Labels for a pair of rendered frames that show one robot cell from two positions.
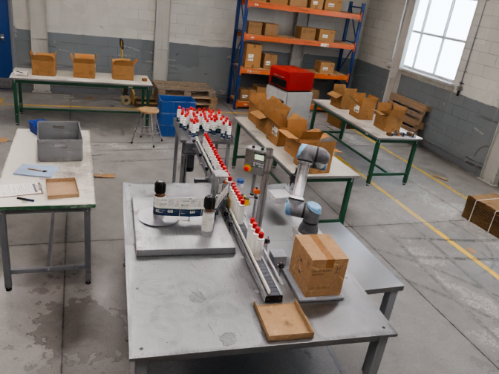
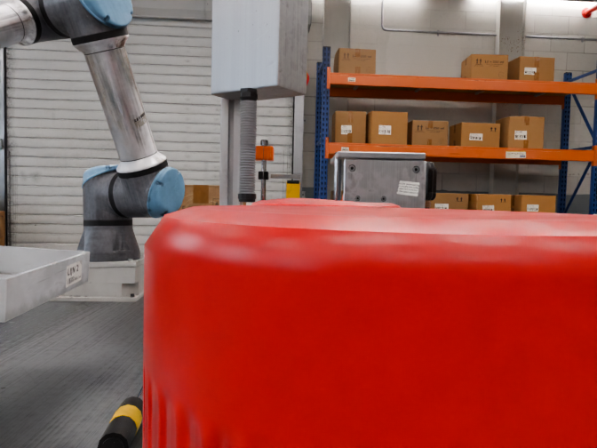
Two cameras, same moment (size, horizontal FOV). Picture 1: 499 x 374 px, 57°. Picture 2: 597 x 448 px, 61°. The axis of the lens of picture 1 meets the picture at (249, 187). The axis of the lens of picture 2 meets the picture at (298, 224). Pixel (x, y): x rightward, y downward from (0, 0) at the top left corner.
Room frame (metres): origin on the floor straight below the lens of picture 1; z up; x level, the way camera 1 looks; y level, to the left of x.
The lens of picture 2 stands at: (4.14, 0.36, 1.09)
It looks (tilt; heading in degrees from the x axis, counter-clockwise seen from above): 3 degrees down; 198
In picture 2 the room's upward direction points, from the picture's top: 1 degrees clockwise
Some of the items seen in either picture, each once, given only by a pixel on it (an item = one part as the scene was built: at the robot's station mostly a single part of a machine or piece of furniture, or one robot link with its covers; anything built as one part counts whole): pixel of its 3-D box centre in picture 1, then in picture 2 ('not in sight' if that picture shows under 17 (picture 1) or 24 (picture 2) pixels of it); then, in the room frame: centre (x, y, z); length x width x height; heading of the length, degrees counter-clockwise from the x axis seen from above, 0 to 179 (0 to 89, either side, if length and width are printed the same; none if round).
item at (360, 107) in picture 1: (361, 105); not in sight; (7.64, -1.64, 0.97); 0.42 x 0.39 x 0.37; 110
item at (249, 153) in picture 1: (257, 160); (259, 46); (3.21, -0.03, 1.38); 0.17 x 0.10 x 0.19; 73
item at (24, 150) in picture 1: (52, 198); not in sight; (4.02, 1.90, 0.40); 1.90 x 0.75 x 0.80; 22
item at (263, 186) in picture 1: (263, 191); (232, 158); (3.17, -0.11, 1.16); 0.04 x 0.04 x 0.67; 18
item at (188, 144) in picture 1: (188, 156); not in sight; (4.89, 0.73, 0.71); 0.15 x 0.12 x 0.34; 108
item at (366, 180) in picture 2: (220, 188); (366, 252); (3.45, 0.24, 1.01); 0.14 x 0.13 x 0.26; 18
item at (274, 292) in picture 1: (240, 229); not in sight; (3.08, 0.02, 0.86); 1.65 x 0.08 x 0.04; 18
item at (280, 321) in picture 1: (282, 318); not in sight; (2.13, -0.29, 0.85); 0.30 x 0.26 x 0.04; 18
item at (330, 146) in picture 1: (315, 151); not in sight; (4.88, -0.66, 0.97); 0.51 x 0.39 x 0.37; 117
